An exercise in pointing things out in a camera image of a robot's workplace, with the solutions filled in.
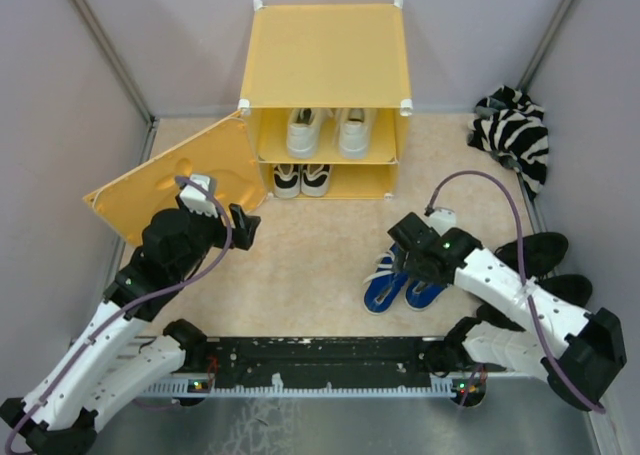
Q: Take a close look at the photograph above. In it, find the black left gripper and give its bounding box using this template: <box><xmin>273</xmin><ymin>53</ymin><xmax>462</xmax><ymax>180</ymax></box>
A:
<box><xmin>171</xmin><ymin>192</ymin><xmax>260</xmax><ymax>282</ymax></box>

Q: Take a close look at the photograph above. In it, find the blue canvas shoe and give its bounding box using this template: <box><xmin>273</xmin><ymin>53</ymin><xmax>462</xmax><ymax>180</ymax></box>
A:
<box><xmin>363</xmin><ymin>244</ymin><xmax>409</xmax><ymax>314</ymax></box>
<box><xmin>405</xmin><ymin>280</ymin><xmax>445</xmax><ymax>311</ymax></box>

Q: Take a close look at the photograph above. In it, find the black white canvas shoe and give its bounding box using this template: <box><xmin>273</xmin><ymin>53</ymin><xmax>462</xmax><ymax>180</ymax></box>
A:
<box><xmin>301</xmin><ymin>164</ymin><xmax>331</xmax><ymax>197</ymax></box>
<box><xmin>273</xmin><ymin>164</ymin><xmax>301</xmax><ymax>199</ymax></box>

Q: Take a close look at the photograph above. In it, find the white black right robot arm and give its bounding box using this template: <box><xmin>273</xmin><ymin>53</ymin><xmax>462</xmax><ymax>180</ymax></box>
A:
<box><xmin>388</xmin><ymin>213</ymin><xmax>627</xmax><ymax>414</ymax></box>

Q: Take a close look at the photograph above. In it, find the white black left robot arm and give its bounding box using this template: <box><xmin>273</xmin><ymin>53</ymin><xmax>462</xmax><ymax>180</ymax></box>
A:
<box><xmin>1</xmin><ymin>204</ymin><xmax>261</xmax><ymax>454</ymax></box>

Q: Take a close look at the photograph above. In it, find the yellow cabinet door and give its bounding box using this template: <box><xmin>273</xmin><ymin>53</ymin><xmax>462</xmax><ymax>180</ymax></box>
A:
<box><xmin>84</xmin><ymin>112</ymin><xmax>267</xmax><ymax>246</ymax></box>

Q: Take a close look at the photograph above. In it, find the yellow plastic shoe cabinet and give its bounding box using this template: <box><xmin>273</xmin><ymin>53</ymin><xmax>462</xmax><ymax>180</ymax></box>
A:
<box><xmin>238</xmin><ymin>0</ymin><xmax>413</xmax><ymax>200</ymax></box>

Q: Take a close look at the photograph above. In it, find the black sneaker upper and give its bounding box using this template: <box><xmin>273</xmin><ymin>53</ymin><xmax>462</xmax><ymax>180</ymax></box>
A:
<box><xmin>494</xmin><ymin>232</ymin><xmax>569</xmax><ymax>278</ymax></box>

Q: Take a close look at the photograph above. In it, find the black sneaker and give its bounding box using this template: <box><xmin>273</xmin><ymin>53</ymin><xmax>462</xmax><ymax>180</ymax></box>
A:
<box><xmin>475</xmin><ymin>274</ymin><xmax>593</xmax><ymax>332</ymax></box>
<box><xmin>494</xmin><ymin>232</ymin><xmax>569</xmax><ymax>278</ymax></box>

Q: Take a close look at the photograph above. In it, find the black white striped cloth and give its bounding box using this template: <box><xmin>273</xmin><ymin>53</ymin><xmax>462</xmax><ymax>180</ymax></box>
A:
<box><xmin>467</xmin><ymin>85</ymin><xmax>549</xmax><ymax>200</ymax></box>

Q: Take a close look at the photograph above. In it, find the black sneaker lower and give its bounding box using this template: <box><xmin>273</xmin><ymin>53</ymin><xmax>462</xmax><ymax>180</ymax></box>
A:
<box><xmin>475</xmin><ymin>274</ymin><xmax>593</xmax><ymax>332</ymax></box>

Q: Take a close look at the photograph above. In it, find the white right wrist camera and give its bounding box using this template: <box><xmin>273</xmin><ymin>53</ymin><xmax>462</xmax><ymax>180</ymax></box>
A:
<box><xmin>425</xmin><ymin>207</ymin><xmax>457</xmax><ymax>235</ymax></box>

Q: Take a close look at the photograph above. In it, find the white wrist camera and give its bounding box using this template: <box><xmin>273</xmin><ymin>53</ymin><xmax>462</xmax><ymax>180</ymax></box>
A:
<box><xmin>425</xmin><ymin>207</ymin><xmax>457</xmax><ymax>235</ymax></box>
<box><xmin>176</xmin><ymin>174</ymin><xmax>219</xmax><ymax>218</ymax></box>

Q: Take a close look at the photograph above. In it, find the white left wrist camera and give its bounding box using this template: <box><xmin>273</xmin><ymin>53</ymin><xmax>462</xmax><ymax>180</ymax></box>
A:
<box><xmin>176</xmin><ymin>174</ymin><xmax>219</xmax><ymax>218</ymax></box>

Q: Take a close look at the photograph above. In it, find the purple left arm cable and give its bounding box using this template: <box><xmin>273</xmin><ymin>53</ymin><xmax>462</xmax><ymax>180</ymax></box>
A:
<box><xmin>3</xmin><ymin>174</ymin><xmax>234</xmax><ymax>451</ymax></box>

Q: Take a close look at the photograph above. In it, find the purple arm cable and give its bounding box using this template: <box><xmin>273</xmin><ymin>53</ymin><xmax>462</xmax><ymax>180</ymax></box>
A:
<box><xmin>3</xmin><ymin>174</ymin><xmax>234</xmax><ymax>451</ymax></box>
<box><xmin>424</xmin><ymin>169</ymin><xmax>607</xmax><ymax>415</ymax></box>

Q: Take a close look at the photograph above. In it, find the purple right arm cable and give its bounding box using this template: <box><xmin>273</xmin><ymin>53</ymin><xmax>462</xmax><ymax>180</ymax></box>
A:
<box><xmin>424</xmin><ymin>169</ymin><xmax>607</xmax><ymax>415</ymax></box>

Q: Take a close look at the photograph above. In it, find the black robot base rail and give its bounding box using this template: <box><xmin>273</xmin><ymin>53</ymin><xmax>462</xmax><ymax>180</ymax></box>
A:
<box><xmin>129</xmin><ymin>335</ymin><xmax>506</xmax><ymax>407</ymax></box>

